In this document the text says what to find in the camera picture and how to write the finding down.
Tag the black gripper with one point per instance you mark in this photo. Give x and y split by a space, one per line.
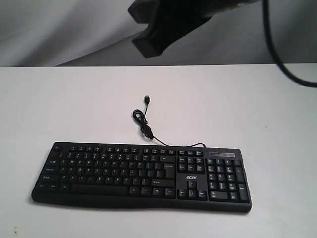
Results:
170 20

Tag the black acer keyboard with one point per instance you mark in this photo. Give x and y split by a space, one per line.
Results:
143 176

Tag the grey backdrop cloth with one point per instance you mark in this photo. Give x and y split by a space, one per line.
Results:
100 33

